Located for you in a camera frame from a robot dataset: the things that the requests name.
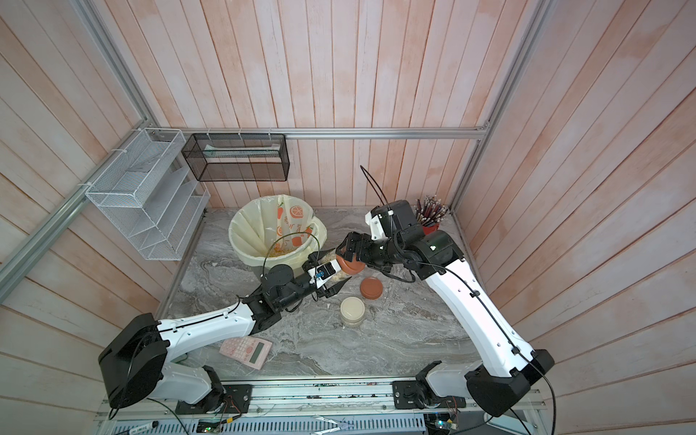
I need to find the grey trash bin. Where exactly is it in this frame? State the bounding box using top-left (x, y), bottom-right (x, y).
top-left (259, 255), bottom-right (309, 275)

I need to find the white wire mesh shelf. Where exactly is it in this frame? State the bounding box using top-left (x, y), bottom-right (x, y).
top-left (86, 129), bottom-right (210, 261)

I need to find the oatmeal jar with cream lid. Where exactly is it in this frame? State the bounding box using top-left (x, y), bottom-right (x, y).
top-left (340, 297), bottom-right (366, 327)

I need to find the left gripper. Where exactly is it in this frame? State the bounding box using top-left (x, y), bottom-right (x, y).
top-left (276, 249), bottom-right (351, 310)

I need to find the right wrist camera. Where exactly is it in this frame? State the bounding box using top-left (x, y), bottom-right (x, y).
top-left (365, 210), bottom-right (388, 242)

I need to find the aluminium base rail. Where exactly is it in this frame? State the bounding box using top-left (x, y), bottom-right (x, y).
top-left (88, 377), bottom-right (555, 434)

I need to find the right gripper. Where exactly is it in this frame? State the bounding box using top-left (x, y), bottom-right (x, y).
top-left (337, 235), bottom-right (406, 275)

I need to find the oatmeal jar with brown lid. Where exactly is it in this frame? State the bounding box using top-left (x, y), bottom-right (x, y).
top-left (327, 270), bottom-right (352, 286)

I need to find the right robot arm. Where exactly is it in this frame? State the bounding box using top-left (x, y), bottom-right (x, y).
top-left (336, 200), bottom-right (555, 417)

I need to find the horizontal aluminium frame bar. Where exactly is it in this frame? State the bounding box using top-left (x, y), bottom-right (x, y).
top-left (155, 127), bottom-right (488, 140)

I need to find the red pencil cup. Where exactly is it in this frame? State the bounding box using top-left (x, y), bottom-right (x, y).
top-left (423, 223), bottom-right (440, 235)

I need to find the bundle of pencils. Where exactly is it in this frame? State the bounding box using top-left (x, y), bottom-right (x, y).
top-left (415, 196), bottom-right (450, 227)

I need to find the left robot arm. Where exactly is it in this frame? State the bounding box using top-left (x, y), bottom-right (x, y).
top-left (98, 260), bottom-right (349, 413)

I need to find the black wire mesh basket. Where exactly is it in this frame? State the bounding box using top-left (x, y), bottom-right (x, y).
top-left (182, 132), bottom-right (290, 182)

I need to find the brown jar lid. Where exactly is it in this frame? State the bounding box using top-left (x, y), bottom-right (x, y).
top-left (360, 277), bottom-right (384, 300)
top-left (336, 256), bottom-right (366, 276)

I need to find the pink calculator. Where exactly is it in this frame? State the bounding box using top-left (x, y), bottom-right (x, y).
top-left (219, 336), bottom-right (272, 371)

